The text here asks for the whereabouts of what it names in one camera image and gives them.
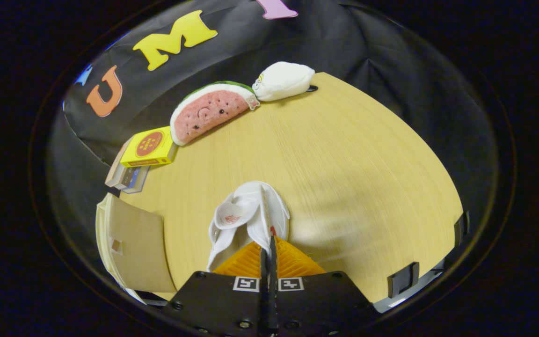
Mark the black table edge bracket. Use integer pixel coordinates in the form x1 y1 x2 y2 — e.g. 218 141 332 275
454 211 471 247
387 262 420 299

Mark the yellow flat box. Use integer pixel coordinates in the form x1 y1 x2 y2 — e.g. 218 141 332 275
120 126 179 168

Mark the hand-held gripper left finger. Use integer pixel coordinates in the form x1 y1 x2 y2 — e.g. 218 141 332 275
162 241 270 337

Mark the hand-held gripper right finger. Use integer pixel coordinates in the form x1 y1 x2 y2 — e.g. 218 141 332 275
269 236 375 337

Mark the watermelon slice plush toy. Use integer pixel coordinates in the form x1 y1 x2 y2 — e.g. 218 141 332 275
170 81 261 147

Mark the white plush toy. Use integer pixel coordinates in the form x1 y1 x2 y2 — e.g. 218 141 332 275
252 61 316 102

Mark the white canvas shoe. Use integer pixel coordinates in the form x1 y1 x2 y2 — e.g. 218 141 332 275
206 181 291 272

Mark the white book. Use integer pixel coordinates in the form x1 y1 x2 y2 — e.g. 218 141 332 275
113 164 134 190

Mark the beige storage box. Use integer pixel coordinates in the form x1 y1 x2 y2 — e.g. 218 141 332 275
95 193 177 305

